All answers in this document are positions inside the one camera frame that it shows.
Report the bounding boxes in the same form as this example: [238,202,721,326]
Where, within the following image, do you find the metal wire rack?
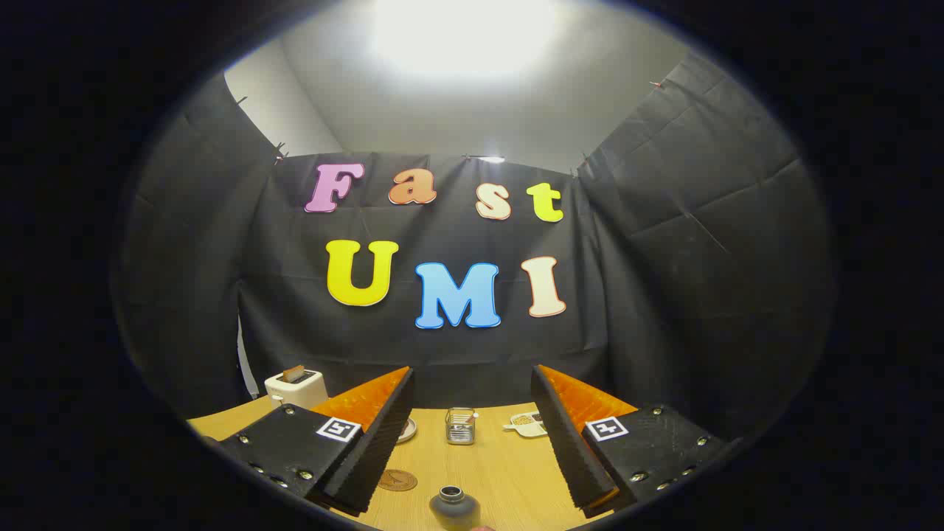
[445,407,479,445]

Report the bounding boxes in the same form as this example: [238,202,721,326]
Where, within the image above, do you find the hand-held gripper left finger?
[218,367,415,517]

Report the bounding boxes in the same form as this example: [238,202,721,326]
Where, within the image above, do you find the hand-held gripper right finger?
[530,364,731,518]

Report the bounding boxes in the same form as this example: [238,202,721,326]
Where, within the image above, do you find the wooden table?
[186,396,642,531]

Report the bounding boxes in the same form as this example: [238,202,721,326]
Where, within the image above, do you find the white toaster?
[264,367,329,411]

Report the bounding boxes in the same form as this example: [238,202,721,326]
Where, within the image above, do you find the silver bottle with green label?
[429,485,482,531]

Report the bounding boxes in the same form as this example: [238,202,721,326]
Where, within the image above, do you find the white divided dish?
[504,412,548,438]

